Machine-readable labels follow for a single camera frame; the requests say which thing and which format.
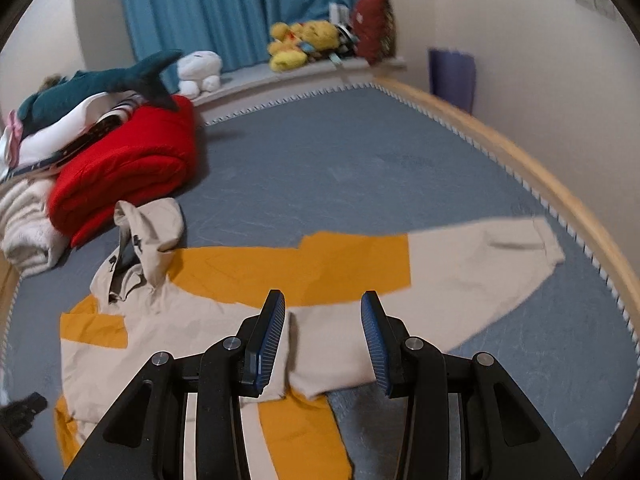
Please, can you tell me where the white folded bedding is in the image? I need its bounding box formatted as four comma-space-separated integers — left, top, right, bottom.
0, 92, 146, 181

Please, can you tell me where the teal shark plush toy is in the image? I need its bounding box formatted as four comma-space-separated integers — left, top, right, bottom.
17, 50, 183, 136

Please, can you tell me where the blue curtain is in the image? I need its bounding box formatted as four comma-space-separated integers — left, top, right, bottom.
117, 0, 368, 93

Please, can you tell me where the white wall switch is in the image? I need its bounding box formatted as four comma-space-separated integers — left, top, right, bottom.
572, 0, 617, 21

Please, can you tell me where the purple folded mat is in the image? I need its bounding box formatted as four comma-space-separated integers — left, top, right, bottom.
428, 47, 476, 113

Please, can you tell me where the grey quilted bed sheet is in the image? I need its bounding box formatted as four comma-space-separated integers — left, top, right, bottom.
0, 82, 640, 480

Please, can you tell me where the red folded blanket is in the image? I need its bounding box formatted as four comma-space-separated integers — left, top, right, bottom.
48, 95, 197, 249

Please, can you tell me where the black white patterned toy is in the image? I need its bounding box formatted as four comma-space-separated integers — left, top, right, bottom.
334, 22, 358, 57

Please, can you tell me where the white plush toy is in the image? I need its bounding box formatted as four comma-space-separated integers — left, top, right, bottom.
176, 51, 223, 98

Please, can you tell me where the cream fleece blanket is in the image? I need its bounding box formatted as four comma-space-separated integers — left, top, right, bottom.
0, 177, 71, 277

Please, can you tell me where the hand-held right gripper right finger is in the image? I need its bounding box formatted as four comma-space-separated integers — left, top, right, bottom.
360, 290, 583, 480

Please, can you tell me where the white window ledge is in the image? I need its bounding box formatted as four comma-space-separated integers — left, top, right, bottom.
192, 55, 408, 107

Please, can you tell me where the beige and orange jacket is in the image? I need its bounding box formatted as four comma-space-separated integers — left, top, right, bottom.
52, 197, 567, 480

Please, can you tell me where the dark red cushion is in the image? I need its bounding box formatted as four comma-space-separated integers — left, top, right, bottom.
350, 0, 396, 66

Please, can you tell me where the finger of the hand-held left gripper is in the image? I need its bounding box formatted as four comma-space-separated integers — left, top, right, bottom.
0, 394, 48, 441

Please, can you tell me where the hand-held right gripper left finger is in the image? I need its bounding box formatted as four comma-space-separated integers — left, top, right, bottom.
62, 289, 287, 480

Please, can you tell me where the wooden bed frame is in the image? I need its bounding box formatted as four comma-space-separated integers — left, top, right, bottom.
372, 74, 640, 341

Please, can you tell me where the pink and white cloth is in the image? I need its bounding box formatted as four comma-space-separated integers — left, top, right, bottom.
6, 110, 27, 166

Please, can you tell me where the yellow plush toy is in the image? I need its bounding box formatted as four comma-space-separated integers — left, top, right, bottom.
267, 20, 341, 73

